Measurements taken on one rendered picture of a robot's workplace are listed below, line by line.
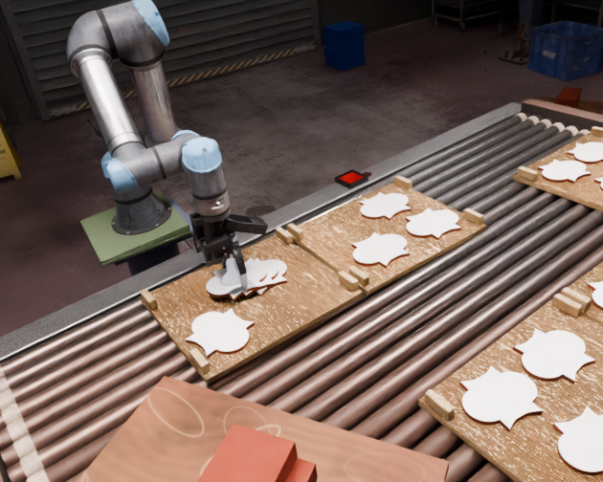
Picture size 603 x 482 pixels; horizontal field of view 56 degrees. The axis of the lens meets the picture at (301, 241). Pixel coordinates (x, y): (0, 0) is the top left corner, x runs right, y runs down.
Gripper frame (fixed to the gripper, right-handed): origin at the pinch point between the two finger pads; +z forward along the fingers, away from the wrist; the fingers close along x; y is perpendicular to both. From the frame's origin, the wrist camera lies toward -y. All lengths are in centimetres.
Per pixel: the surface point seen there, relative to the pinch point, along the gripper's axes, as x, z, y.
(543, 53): -237, 79, -393
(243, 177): -232, 97, -93
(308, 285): 9.5, 2.9, -13.9
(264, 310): 11.2, 2.9, -1.2
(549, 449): 71, 3, -23
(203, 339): 13.1, 1.8, 14.3
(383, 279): 18.4, 2.9, -29.2
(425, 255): 16.9, 3.0, -43.1
